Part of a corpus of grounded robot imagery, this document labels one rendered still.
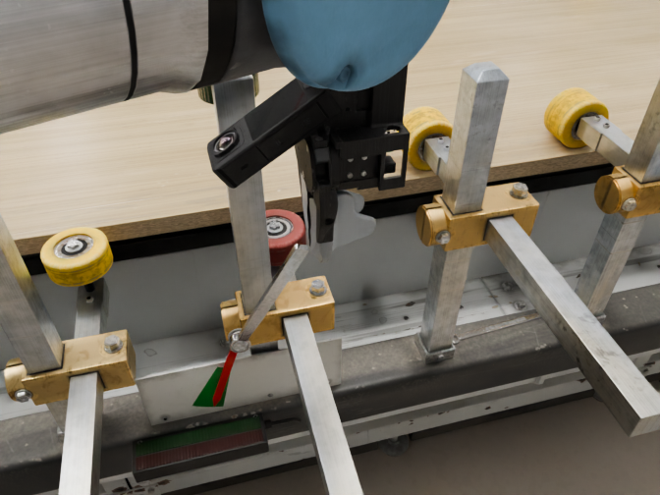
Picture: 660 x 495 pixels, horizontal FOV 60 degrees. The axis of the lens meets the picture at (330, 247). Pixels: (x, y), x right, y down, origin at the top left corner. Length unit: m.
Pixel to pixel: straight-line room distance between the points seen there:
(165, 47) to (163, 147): 0.77
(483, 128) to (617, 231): 0.30
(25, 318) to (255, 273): 0.24
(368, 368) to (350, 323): 0.18
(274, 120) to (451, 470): 1.25
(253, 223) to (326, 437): 0.23
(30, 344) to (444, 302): 0.50
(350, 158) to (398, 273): 0.59
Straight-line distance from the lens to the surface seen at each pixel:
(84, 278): 0.76
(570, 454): 1.69
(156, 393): 0.76
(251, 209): 0.58
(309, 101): 0.44
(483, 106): 0.60
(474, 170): 0.64
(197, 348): 0.99
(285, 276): 0.56
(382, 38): 0.21
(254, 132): 0.45
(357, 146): 0.45
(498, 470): 1.60
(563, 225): 1.13
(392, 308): 1.03
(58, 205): 0.87
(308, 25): 0.18
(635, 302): 1.05
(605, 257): 0.88
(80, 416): 0.69
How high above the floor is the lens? 1.37
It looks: 41 degrees down
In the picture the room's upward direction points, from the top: straight up
